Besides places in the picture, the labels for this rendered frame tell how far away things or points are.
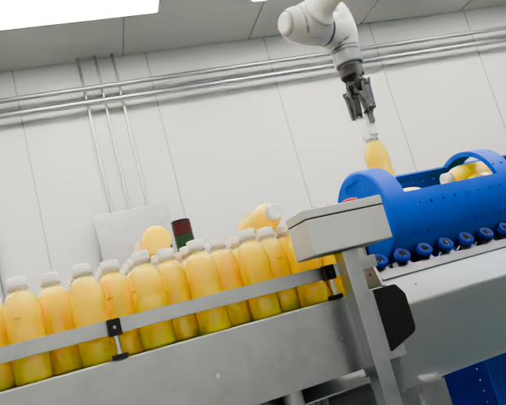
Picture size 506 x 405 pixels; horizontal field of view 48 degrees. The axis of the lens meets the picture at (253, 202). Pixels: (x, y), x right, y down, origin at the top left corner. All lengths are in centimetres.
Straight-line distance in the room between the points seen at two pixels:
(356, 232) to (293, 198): 396
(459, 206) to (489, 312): 30
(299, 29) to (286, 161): 364
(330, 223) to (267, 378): 36
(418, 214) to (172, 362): 79
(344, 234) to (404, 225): 37
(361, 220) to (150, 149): 395
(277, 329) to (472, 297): 63
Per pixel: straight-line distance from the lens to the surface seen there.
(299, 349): 130
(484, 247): 177
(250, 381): 126
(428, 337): 162
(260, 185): 517
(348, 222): 127
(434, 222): 167
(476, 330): 173
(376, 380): 130
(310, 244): 122
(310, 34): 174
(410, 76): 615
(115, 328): 119
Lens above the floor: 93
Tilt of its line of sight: 10 degrees up
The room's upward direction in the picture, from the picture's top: 15 degrees counter-clockwise
